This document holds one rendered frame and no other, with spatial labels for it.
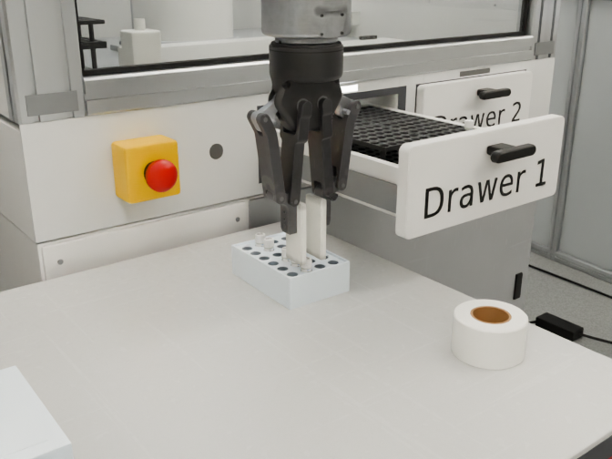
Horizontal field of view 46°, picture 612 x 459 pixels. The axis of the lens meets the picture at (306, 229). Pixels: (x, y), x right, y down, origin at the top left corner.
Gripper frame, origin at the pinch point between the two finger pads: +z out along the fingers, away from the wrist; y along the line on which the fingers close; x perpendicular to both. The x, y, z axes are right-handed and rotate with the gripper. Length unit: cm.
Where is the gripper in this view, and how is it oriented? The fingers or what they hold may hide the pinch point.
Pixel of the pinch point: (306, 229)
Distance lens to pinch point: 79.6
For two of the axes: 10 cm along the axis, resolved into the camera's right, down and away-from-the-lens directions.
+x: -5.9, -2.8, 7.6
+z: 0.0, 9.4, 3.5
